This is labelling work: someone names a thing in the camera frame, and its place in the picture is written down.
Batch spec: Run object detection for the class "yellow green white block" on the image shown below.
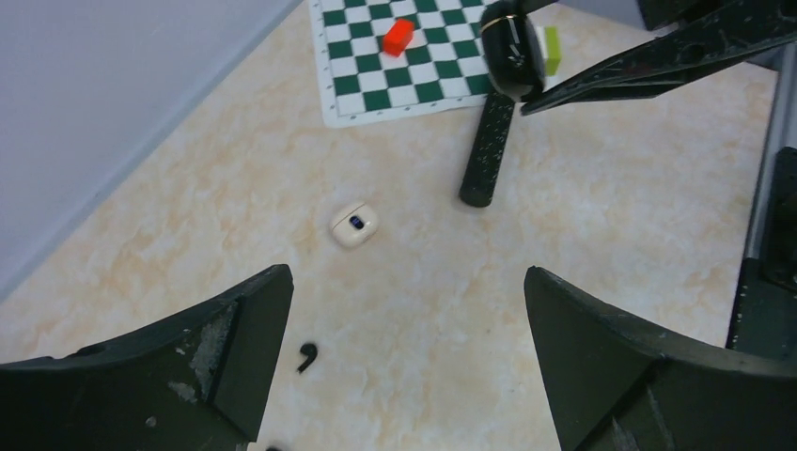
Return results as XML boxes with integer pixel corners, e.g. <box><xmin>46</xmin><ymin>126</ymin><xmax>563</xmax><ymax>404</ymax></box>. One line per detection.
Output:
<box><xmin>536</xmin><ymin>26</ymin><xmax>562</xmax><ymax>77</ymax></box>

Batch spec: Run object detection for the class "green white chessboard mat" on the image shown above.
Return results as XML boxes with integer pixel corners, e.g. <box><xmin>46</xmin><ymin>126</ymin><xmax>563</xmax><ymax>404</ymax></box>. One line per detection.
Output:
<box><xmin>307</xmin><ymin>0</ymin><xmax>491</xmax><ymax>128</ymax></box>

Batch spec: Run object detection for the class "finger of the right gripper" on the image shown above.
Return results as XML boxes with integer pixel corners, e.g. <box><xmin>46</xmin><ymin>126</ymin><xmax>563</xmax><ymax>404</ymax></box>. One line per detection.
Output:
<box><xmin>521</xmin><ymin>1</ymin><xmax>796</xmax><ymax>116</ymax></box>

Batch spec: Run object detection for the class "black earbud left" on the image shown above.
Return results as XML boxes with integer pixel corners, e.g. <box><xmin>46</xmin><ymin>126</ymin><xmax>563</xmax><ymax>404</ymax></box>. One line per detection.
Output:
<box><xmin>296</xmin><ymin>342</ymin><xmax>319</xmax><ymax>374</ymax></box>

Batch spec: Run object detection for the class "black microphone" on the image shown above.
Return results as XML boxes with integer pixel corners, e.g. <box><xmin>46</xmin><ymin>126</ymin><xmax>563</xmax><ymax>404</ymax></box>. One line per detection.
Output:
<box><xmin>459</xmin><ymin>88</ymin><xmax>515</xmax><ymax>208</ymax></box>

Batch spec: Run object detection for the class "white earbud charging case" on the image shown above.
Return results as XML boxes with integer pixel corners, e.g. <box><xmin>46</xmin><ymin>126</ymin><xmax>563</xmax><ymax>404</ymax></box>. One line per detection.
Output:
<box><xmin>329</xmin><ymin>201</ymin><xmax>380</xmax><ymax>248</ymax></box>

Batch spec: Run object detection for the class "black earbud case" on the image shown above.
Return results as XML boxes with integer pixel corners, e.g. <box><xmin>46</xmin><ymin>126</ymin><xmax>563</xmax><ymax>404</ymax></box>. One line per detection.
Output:
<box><xmin>479</xmin><ymin>1</ymin><xmax>546</xmax><ymax>102</ymax></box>

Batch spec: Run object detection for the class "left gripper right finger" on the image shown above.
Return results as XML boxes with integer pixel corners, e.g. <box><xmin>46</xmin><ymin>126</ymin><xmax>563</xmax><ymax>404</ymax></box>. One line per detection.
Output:
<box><xmin>524</xmin><ymin>267</ymin><xmax>796</xmax><ymax>450</ymax></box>

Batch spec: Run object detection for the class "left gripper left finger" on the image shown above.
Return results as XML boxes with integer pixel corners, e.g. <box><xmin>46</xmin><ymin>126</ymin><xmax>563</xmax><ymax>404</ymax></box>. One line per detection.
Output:
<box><xmin>1</xmin><ymin>264</ymin><xmax>294</xmax><ymax>450</ymax></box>

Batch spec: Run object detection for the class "red block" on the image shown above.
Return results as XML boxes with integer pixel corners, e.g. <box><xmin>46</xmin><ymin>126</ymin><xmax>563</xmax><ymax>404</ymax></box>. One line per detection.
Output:
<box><xmin>382</xmin><ymin>19</ymin><xmax>415</xmax><ymax>57</ymax></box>

